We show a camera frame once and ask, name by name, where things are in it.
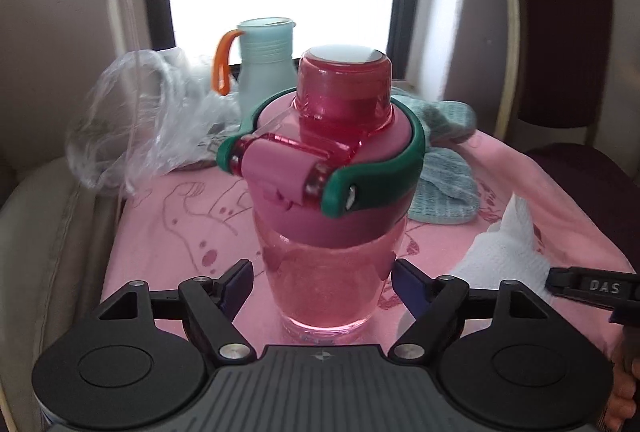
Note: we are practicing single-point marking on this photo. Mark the person's right hand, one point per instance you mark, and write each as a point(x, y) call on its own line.
point(627, 392)

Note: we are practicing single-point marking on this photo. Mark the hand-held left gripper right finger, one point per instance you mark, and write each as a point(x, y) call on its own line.
point(407, 286)

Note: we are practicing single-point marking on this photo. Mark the beige sofa cushion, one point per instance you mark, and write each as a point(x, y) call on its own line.
point(50, 262)

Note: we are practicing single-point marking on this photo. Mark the light blue ribbed towel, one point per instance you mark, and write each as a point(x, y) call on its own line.
point(445, 192)

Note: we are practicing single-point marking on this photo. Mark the pink printed blanket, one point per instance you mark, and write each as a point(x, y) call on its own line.
point(185, 232)

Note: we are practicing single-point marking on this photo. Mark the teal fluffy towel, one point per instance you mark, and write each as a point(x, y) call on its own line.
point(445, 117)

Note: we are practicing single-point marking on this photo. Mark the dark red chair gold frame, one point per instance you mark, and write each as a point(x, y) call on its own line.
point(565, 12)

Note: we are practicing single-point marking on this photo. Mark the clear plastic bag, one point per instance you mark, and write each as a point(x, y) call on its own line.
point(135, 127)

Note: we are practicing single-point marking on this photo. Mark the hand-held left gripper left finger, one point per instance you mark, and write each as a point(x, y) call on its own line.
point(237, 286)

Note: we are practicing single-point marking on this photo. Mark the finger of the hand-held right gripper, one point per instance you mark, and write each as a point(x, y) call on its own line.
point(595, 284)

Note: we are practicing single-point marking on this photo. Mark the white paper towel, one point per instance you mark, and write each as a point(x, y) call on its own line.
point(505, 252)

